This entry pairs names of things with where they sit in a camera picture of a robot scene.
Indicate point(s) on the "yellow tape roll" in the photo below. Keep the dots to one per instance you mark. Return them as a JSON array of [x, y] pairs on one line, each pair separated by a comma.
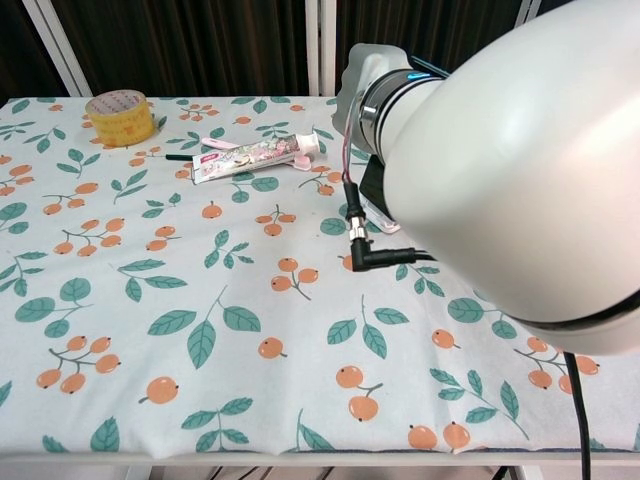
[[122, 125]]

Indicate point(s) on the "floral toothpaste tube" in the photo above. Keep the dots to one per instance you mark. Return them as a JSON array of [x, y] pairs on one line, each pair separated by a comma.
[[245, 157]]

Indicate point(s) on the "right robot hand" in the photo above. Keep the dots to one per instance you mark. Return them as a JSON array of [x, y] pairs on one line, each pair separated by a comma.
[[352, 85]]

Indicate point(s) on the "white partition frame post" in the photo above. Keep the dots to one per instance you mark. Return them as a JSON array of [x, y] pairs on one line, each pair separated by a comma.
[[60, 50], [531, 12], [320, 45]]

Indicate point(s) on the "floral leaf print tablecloth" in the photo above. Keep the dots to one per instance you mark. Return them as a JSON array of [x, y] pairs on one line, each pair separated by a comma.
[[200, 280]]

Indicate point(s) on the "black smartphone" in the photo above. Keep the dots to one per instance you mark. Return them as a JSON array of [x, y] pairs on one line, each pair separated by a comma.
[[372, 185]]

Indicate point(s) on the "thin black pen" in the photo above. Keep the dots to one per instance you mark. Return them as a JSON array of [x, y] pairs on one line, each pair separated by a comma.
[[180, 157]]

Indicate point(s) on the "white folding phone stand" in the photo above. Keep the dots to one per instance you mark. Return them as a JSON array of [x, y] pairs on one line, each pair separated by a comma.
[[385, 224]]

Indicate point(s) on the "pink white toothbrush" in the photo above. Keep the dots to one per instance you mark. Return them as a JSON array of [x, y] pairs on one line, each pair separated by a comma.
[[220, 143]]

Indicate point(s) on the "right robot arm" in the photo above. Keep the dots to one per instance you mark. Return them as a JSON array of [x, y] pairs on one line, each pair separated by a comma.
[[510, 165]]

